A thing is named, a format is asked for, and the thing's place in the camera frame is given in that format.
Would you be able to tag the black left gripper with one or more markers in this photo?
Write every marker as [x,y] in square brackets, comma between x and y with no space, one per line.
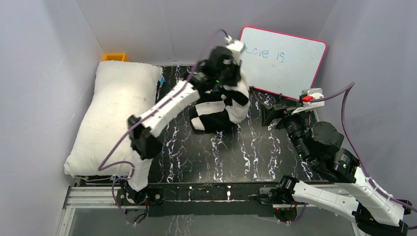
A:
[224,70]

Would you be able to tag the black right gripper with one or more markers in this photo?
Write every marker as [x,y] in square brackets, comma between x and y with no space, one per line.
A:
[283,112]

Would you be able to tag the black white checkered pillowcase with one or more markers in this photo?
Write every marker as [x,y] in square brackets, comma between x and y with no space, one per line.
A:
[221,110]

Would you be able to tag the white pillow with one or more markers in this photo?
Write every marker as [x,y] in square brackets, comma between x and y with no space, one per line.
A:
[121,89]

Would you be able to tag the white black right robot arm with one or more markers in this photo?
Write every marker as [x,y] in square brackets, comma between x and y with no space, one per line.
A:
[369,207]

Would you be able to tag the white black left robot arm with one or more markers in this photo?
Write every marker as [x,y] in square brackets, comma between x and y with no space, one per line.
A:
[144,131]

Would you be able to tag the pink framed whiteboard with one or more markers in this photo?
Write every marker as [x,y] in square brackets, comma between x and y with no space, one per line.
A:
[280,63]

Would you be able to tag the yellow plastic bin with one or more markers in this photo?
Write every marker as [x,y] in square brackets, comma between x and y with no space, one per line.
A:
[115,56]

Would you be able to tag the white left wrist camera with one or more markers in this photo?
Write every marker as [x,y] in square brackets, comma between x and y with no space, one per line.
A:
[236,46]

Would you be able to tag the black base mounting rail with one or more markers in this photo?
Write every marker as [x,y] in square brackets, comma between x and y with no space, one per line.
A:
[241,198]

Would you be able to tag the aluminium frame rail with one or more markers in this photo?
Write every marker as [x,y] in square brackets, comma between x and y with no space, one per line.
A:
[95,197]

